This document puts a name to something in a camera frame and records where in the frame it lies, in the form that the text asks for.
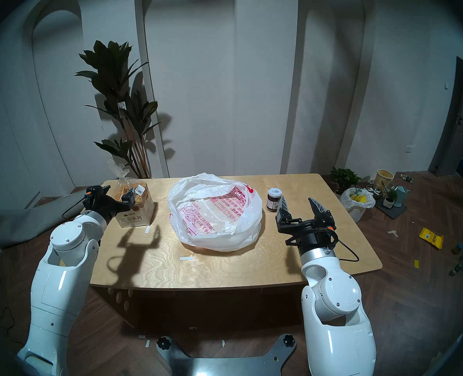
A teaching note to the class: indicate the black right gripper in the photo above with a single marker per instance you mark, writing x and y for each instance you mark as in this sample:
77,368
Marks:
313,232

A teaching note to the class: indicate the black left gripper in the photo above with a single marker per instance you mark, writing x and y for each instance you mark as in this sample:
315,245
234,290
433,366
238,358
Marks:
106,208

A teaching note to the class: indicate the bagged toast bread loaf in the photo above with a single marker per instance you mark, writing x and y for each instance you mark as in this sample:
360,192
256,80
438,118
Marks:
139,214

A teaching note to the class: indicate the dark spread jar white lid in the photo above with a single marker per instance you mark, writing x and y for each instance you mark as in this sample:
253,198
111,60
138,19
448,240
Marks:
273,201

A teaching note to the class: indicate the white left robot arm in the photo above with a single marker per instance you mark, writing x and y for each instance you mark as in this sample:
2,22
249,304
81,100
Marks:
59,293

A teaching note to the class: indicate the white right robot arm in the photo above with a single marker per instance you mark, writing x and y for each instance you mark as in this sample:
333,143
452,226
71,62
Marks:
337,332

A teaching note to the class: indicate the white bin with yellow items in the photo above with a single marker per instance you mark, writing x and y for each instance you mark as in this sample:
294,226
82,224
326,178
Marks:
356,208

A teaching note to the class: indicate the white red-printed plastic bag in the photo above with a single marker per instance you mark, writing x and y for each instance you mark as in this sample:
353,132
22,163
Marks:
215,230

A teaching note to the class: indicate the small bushy green plant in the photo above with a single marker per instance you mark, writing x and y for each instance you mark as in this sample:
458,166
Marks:
345,177

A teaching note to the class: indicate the light wooden table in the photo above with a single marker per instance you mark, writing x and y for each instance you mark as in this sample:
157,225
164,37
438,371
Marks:
235,265

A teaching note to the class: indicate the small plant in white pot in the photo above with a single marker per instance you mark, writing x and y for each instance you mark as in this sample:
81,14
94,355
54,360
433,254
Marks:
389,201

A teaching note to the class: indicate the dark flat tray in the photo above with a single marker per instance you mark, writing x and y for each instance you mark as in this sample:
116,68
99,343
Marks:
392,212

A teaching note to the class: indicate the grey rolled floor mat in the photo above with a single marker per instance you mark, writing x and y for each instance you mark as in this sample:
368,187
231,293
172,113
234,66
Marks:
19,222

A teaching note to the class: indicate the teal watering jug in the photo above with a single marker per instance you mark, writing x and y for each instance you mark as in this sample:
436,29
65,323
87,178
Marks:
402,197

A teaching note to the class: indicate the green bottle lying down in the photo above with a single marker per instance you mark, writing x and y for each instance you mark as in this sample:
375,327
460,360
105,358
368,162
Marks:
407,178

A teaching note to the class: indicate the black star knob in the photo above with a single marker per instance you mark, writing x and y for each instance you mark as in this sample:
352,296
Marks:
163,343
289,340

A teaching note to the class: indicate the tall dark-leaved potted plant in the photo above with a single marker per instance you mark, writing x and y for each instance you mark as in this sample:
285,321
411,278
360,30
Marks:
110,65

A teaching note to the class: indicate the yellow snack packet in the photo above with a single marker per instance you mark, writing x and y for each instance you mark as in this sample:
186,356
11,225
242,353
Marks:
431,238

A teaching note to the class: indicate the dark upright small bottle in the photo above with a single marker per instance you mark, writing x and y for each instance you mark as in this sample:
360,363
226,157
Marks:
457,249

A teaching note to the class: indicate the dark grey door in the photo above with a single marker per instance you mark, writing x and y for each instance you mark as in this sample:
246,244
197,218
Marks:
453,124

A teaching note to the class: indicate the grey metal robot base plate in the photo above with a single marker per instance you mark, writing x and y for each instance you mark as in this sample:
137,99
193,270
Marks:
223,365

